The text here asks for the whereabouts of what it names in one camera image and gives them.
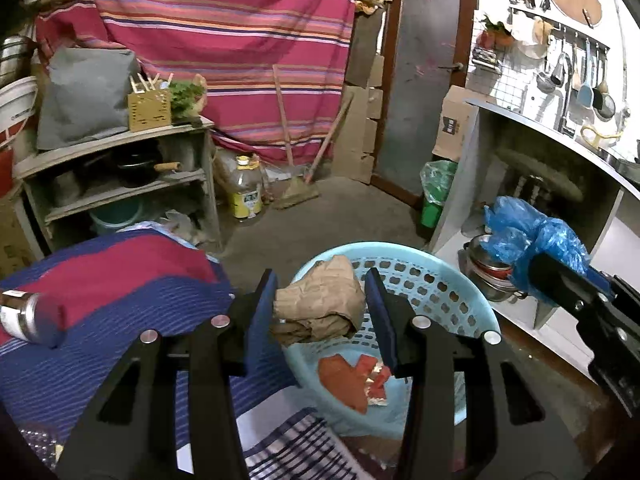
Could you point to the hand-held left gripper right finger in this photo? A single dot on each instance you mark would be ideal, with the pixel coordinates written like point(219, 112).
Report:
point(383, 325)

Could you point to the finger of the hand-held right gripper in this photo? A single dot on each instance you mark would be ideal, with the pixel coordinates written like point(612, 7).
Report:
point(565, 280)

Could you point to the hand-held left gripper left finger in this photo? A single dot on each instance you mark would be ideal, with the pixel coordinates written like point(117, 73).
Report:
point(259, 320)

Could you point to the blue plastic bag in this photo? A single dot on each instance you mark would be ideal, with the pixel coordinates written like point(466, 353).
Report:
point(535, 237)

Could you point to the light blue plastic basket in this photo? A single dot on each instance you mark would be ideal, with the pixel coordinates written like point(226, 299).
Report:
point(440, 305)

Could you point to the brown paper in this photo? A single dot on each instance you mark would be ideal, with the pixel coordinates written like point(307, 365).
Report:
point(322, 300)

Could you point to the red and gold wrapper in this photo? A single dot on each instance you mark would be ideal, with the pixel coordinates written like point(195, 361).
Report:
point(379, 377)

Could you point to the white kitchen counter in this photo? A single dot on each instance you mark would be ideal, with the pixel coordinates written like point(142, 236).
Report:
point(607, 230)

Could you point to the orange-red wrapper piece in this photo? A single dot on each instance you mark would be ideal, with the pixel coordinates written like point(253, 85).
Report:
point(342, 382)

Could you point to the stack of steel pots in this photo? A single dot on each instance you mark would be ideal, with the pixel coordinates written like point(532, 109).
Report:
point(487, 272)

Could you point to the round stool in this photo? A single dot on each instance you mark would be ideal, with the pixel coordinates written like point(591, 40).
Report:
point(540, 170)

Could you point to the yellow cooking oil bottle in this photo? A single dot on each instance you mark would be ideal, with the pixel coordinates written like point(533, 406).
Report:
point(246, 195)

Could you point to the straw broom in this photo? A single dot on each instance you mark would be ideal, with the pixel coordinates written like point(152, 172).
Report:
point(297, 194)

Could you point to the white and blue checked cloth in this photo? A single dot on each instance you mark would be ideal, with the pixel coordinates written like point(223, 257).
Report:
point(295, 450)

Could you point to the green bin with bag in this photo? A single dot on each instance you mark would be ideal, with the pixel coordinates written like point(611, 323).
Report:
point(436, 190)

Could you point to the red and blue striped blanket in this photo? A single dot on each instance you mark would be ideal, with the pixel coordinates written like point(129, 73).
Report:
point(100, 280)

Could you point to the teal plastic basin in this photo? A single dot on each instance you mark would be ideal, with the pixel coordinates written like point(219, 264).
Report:
point(117, 217)

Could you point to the grey shelf unit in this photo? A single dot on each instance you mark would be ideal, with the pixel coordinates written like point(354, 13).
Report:
point(125, 192)

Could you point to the blue spatula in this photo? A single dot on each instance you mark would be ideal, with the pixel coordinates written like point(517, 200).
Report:
point(586, 95)

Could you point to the cardboard box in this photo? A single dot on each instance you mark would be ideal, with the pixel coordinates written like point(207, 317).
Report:
point(455, 125)

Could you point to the steel ladle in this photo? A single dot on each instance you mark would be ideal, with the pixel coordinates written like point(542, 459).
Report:
point(552, 77)

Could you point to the wooden stick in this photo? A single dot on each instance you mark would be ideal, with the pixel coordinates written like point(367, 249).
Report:
point(282, 115)

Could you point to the wooden utensil holder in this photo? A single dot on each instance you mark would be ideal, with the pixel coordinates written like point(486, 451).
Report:
point(149, 112)

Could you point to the bunch of leafy greens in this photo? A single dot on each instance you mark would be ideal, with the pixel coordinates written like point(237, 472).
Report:
point(186, 95)

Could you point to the grey metal door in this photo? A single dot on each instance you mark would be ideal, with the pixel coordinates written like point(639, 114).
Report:
point(425, 75)

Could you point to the red striped curtain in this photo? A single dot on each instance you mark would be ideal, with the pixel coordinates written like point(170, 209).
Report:
point(215, 45)

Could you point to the grey cushion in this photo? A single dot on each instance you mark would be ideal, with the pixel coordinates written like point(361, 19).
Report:
point(85, 95)

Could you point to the white plastic bucket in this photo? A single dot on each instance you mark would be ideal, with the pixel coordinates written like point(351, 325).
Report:
point(17, 110)

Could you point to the cardboard pieces on wall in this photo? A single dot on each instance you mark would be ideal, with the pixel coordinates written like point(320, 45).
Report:
point(362, 125)

